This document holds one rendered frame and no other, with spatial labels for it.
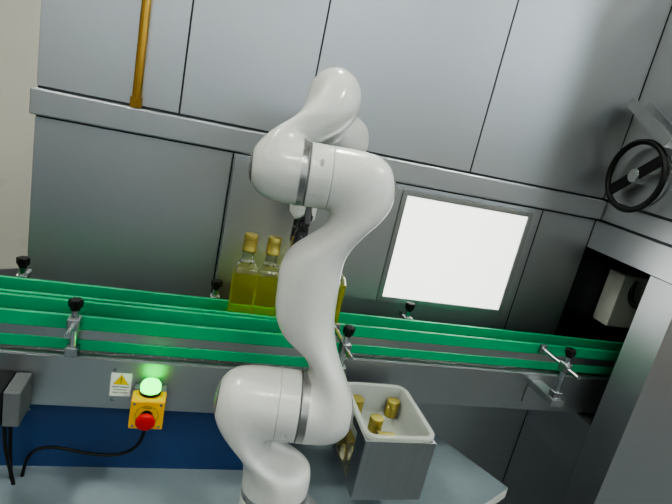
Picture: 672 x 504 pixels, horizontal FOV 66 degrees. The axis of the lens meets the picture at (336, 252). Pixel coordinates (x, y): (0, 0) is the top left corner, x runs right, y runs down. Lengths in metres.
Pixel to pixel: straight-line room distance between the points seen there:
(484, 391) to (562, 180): 0.68
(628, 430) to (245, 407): 1.18
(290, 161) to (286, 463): 0.51
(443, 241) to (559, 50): 0.62
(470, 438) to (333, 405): 1.18
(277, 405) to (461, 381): 0.80
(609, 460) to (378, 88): 1.24
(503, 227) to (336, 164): 0.95
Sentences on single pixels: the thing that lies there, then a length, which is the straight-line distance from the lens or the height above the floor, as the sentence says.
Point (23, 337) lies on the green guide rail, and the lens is 1.28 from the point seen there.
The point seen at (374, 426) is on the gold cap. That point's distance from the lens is 1.31.
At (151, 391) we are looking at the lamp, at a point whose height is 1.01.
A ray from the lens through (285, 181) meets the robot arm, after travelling 0.77.
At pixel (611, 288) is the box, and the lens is 1.94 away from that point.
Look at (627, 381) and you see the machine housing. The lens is 1.72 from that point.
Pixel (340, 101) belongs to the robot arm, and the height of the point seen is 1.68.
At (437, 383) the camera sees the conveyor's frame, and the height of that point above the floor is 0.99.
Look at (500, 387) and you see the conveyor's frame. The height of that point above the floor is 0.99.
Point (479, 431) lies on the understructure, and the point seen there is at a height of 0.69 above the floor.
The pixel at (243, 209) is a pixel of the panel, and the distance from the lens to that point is 1.39.
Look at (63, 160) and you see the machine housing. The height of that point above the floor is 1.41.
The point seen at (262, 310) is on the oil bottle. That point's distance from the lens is 1.32.
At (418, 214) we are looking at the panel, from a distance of 1.51.
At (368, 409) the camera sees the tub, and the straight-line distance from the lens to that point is 1.41.
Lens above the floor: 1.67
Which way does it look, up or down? 15 degrees down
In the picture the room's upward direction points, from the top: 13 degrees clockwise
